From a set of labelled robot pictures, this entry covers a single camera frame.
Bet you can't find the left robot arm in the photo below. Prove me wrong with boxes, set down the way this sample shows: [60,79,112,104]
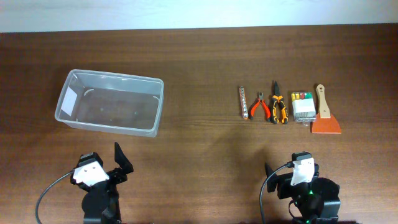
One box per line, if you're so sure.
[70,142,134,224]

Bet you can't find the red handled cutters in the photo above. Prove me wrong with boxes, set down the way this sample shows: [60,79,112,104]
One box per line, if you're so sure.
[248,91,271,122]

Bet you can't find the socket bit rail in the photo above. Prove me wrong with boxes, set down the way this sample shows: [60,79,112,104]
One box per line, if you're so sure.
[239,86,249,119]

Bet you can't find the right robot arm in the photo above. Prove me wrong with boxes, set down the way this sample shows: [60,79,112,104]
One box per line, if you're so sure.
[260,164,341,224]

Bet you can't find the wooden handled orange scraper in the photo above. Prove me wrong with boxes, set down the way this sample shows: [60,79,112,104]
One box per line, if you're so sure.
[311,84,342,134]

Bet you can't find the orange black long-nose pliers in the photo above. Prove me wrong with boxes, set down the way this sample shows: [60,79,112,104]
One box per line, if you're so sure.
[270,81,289,124]

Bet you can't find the clear plastic container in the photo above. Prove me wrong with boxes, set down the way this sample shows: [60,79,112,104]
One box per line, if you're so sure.
[55,69,164,138]

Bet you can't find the screwdriver bit set case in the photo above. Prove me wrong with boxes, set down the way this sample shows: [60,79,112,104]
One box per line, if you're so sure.
[291,91,317,126]

